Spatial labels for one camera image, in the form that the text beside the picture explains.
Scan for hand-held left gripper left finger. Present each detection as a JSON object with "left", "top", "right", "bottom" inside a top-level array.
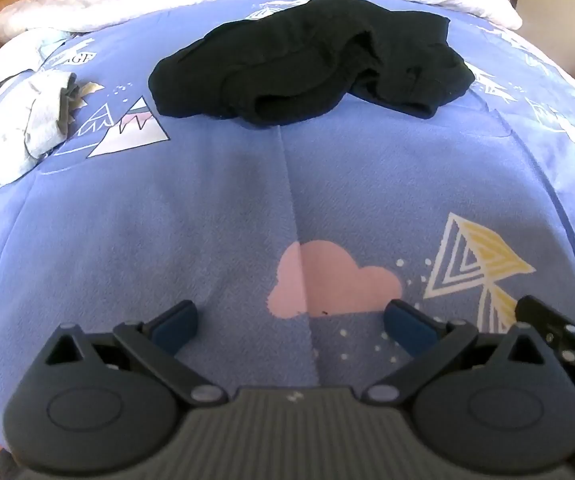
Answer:
[{"left": 42, "top": 300, "right": 228, "bottom": 406}]

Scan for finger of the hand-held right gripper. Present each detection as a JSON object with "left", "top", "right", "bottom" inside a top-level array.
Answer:
[{"left": 516, "top": 295, "right": 575, "bottom": 356}]

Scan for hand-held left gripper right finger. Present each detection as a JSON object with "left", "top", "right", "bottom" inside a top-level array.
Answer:
[{"left": 367, "top": 299, "right": 548, "bottom": 406}]

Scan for black pants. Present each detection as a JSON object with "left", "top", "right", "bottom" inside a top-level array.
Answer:
[{"left": 148, "top": 0, "right": 477, "bottom": 127}]

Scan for person's left forearm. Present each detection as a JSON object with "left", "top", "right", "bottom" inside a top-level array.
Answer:
[{"left": 0, "top": 447, "right": 23, "bottom": 480}]

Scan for blue printed bed sheet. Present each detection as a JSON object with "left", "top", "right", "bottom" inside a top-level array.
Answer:
[{"left": 0, "top": 0, "right": 575, "bottom": 461}]

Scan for grey white crumpled cloth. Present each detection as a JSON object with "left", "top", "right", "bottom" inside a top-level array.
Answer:
[{"left": 0, "top": 71, "right": 79, "bottom": 213}]

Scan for light floral crumpled cloth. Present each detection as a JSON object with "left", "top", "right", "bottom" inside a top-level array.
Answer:
[{"left": 0, "top": 27, "right": 80, "bottom": 86}]

